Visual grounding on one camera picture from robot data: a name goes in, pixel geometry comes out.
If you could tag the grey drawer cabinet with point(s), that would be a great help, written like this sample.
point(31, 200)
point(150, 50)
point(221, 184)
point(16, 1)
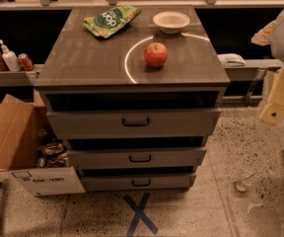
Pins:
point(86, 74)

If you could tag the grey middle drawer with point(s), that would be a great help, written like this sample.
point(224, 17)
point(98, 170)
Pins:
point(136, 158)

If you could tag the white pump bottle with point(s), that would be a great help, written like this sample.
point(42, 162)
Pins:
point(10, 58)

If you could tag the snack wrappers in box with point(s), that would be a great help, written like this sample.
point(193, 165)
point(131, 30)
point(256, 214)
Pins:
point(52, 154)

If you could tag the green chip bag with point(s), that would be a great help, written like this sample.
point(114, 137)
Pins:
point(106, 24)

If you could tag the grey top drawer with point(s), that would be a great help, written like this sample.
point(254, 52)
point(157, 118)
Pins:
point(134, 124)

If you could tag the grey drawer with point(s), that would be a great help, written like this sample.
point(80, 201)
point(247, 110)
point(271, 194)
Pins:
point(134, 124)
point(137, 182)
point(136, 158)

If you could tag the red apple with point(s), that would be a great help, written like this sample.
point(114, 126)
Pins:
point(155, 54)

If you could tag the white folded cloth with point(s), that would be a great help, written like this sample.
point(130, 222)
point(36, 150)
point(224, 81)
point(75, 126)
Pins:
point(231, 60)

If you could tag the white paper bowl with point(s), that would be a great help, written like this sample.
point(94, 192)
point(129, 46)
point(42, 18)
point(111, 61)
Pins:
point(171, 22)

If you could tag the cardboard box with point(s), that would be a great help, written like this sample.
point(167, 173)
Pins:
point(20, 141)

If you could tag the grey bottom drawer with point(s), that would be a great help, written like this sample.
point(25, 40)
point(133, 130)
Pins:
point(137, 182)

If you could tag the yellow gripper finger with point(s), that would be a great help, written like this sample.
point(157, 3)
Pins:
point(263, 36)
point(273, 110)

